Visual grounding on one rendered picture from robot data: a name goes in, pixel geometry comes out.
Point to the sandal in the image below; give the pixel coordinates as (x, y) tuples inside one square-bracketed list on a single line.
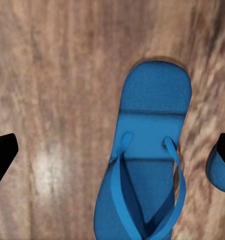
[(215, 170), (136, 198)]

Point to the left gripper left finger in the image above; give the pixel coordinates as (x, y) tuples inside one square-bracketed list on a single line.
[(8, 151)]

